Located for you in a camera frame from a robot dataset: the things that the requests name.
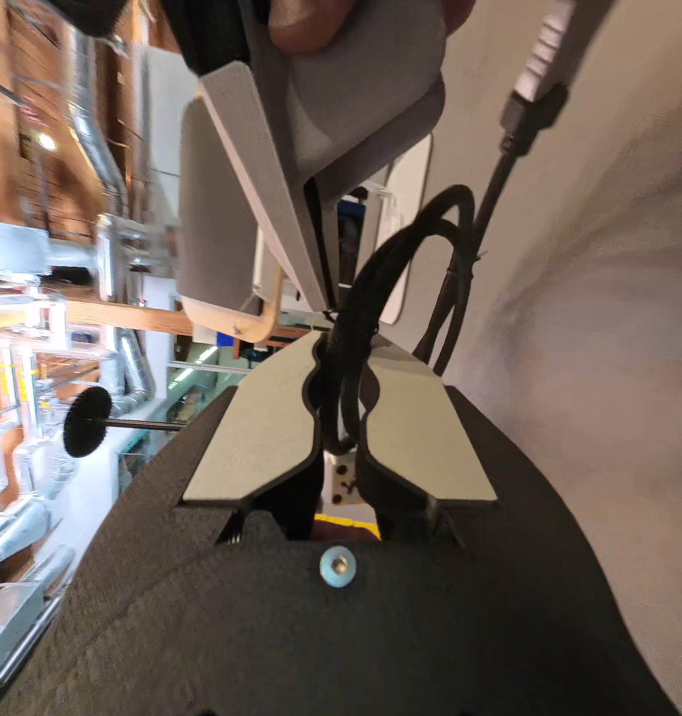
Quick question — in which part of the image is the person's right hand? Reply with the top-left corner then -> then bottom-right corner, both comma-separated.
269,0 -> 476,57

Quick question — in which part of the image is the grey panel with wooden rim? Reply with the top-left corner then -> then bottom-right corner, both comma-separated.
179,95 -> 284,342

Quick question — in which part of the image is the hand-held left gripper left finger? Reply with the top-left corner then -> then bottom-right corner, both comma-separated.
183,334 -> 325,506

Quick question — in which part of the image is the black braided hdmi cable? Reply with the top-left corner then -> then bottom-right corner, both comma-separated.
319,0 -> 577,454

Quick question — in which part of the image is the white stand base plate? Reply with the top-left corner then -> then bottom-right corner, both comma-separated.
339,135 -> 433,325

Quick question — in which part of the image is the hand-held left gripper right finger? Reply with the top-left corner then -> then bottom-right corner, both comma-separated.
358,342 -> 498,518

